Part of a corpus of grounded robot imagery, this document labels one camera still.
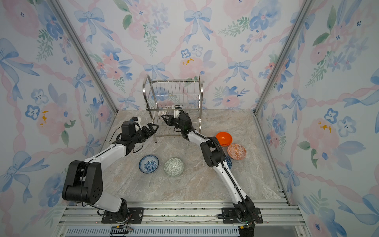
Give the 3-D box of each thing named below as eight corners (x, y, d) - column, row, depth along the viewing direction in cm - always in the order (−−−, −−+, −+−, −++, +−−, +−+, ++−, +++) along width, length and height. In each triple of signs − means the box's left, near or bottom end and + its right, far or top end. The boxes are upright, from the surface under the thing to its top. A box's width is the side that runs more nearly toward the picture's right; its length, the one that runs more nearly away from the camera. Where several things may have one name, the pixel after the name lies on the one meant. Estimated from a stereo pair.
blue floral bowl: (139, 173, 89) (137, 170, 86) (142, 157, 96) (141, 154, 93) (158, 173, 89) (156, 170, 86) (160, 157, 96) (159, 154, 93)
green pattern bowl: (164, 176, 89) (163, 173, 85) (166, 161, 95) (165, 157, 91) (183, 176, 89) (183, 173, 85) (184, 161, 95) (183, 157, 91)
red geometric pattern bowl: (228, 161, 95) (230, 157, 91) (226, 146, 101) (227, 143, 98) (245, 161, 95) (247, 157, 91) (242, 146, 101) (244, 143, 98)
